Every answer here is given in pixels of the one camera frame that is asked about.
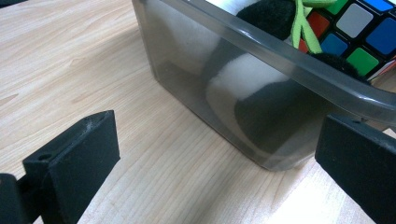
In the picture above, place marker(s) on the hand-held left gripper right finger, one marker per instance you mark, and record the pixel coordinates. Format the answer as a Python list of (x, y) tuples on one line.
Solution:
[(361, 161)]

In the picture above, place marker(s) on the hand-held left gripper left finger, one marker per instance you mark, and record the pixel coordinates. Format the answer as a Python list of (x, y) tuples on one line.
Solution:
[(74, 168)]

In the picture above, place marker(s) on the colourful puzzle cube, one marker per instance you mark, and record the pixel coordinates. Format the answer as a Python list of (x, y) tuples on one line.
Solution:
[(355, 20)]

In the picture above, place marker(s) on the clear plastic storage box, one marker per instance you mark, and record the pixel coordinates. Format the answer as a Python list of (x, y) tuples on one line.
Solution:
[(174, 65)]

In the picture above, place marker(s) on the panda plush toy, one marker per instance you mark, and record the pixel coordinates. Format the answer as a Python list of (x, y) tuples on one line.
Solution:
[(267, 15)]

